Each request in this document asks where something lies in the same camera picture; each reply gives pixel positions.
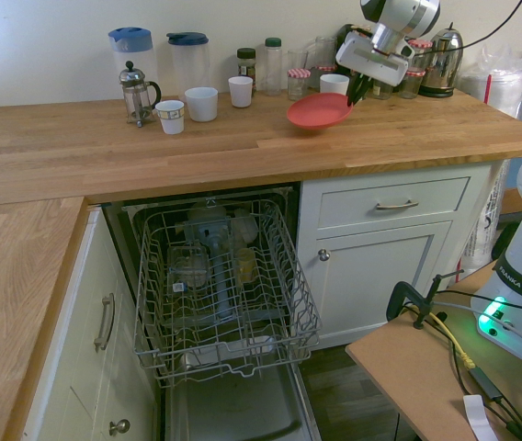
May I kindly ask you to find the white cabinet drawer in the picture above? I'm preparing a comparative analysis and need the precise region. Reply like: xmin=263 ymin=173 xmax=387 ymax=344
xmin=319 ymin=177 xmax=471 ymax=230

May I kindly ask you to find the clear pitcher light blue lid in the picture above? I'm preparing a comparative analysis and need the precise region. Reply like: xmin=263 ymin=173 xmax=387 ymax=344
xmin=108 ymin=27 xmax=157 ymax=101

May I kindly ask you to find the large white mug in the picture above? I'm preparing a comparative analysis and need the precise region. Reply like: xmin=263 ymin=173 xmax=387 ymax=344
xmin=184 ymin=86 xmax=219 ymax=123

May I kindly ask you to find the white ceramic bowl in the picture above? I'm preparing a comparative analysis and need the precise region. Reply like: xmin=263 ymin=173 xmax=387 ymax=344
xmin=319 ymin=73 xmax=350 ymax=96

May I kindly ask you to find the glass french press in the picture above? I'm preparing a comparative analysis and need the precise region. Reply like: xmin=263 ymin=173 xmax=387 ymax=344
xmin=119 ymin=61 xmax=163 ymax=129

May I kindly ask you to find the stainless electric kettle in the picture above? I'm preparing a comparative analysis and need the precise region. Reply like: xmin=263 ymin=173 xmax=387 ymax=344
xmin=419 ymin=23 xmax=465 ymax=98

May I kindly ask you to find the white ribbed cup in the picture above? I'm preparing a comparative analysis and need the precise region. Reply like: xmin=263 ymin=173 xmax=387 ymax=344
xmin=228 ymin=75 xmax=254 ymax=108

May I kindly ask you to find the black cable adapter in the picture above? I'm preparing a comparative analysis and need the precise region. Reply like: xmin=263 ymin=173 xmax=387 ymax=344
xmin=469 ymin=366 xmax=505 ymax=401

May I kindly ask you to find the clear pitcher dark blue lid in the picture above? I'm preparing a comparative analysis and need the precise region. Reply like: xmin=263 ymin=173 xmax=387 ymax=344
xmin=165 ymin=31 xmax=210 ymax=101

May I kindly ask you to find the black metal clamp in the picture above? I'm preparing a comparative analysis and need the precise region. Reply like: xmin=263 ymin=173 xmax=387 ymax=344
xmin=388 ymin=269 xmax=465 ymax=330

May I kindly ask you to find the tall drinking glass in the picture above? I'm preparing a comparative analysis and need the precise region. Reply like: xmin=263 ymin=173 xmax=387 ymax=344
xmin=287 ymin=49 xmax=309 ymax=73
xmin=314 ymin=36 xmax=338 ymax=68

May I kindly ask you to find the yellow drinking glass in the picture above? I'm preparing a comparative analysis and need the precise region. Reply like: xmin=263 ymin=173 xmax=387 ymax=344
xmin=235 ymin=247 xmax=259 ymax=284

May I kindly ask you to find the red plastic plate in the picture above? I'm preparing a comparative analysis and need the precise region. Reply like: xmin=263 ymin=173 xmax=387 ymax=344
xmin=286 ymin=92 xmax=355 ymax=132

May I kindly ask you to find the small patterned paper cup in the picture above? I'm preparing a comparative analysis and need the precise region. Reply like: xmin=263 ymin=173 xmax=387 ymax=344
xmin=154 ymin=99 xmax=185 ymax=135

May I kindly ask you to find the coffee jar dark lid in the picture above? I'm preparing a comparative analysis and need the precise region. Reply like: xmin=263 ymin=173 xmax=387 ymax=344
xmin=236 ymin=47 xmax=257 ymax=93

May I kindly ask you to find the black overhead cable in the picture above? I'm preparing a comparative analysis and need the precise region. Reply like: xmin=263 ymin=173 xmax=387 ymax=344
xmin=448 ymin=0 xmax=522 ymax=51

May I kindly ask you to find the glass jar red checked lid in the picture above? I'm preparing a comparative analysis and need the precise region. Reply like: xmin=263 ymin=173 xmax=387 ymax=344
xmin=287 ymin=67 xmax=312 ymax=102
xmin=309 ymin=63 xmax=338 ymax=91
xmin=407 ymin=39 xmax=434 ymax=70
xmin=398 ymin=67 xmax=426 ymax=100

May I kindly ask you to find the clear bottle green lid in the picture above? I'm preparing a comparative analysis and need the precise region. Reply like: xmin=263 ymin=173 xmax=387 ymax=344
xmin=263 ymin=37 xmax=283 ymax=96

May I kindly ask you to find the clear plastic bag stack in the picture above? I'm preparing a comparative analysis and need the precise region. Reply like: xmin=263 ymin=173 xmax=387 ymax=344
xmin=458 ymin=44 xmax=522 ymax=121

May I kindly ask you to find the yellow cable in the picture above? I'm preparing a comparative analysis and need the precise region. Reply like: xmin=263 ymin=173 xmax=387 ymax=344
xmin=429 ymin=311 xmax=476 ymax=369

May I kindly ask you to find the stainless dishwasher door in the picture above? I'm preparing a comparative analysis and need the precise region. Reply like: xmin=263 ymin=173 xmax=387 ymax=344
xmin=163 ymin=346 xmax=323 ymax=441

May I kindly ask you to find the clear glass jar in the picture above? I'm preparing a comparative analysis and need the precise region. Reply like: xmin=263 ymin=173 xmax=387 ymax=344
xmin=370 ymin=80 xmax=393 ymax=101

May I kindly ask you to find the wrapped paper roll pack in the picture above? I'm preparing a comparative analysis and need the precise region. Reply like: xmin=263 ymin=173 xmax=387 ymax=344
xmin=461 ymin=159 xmax=513 ymax=277

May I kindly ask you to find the grey wire dishwasher rack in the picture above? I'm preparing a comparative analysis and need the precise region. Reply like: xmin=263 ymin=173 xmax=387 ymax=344
xmin=132 ymin=196 xmax=322 ymax=382

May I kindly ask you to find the cream cabinet front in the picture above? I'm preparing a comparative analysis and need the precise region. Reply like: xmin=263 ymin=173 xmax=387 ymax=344
xmin=21 ymin=206 xmax=166 ymax=441

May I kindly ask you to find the metal cabinet bar handle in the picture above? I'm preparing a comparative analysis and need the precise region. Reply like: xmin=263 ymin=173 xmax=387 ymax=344
xmin=94 ymin=292 xmax=116 ymax=354

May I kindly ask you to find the clear glass food container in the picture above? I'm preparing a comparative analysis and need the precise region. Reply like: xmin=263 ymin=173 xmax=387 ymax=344
xmin=166 ymin=245 xmax=210 ymax=291

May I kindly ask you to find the white paper tag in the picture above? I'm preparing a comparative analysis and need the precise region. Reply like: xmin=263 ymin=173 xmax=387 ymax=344
xmin=462 ymin=393 xmax=497 ymax=441

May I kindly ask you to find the white cabinet door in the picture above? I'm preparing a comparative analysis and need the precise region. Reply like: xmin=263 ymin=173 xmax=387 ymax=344
xmin=313 ymin=221 xmax=455 ymax=342

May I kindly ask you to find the metal drawer handle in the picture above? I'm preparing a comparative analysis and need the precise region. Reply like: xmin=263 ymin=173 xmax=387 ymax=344
xmin=375 ymin=198 xmax=419 ymax=211

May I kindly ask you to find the brown fibreboard robot table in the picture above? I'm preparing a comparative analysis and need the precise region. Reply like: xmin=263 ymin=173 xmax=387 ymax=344
xmin=345 ymin=262 xmax=522 ymax=441

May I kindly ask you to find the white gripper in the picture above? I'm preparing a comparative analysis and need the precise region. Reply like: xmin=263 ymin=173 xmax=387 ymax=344
xmin=335 ymin=30 xmax=416 ymax=110

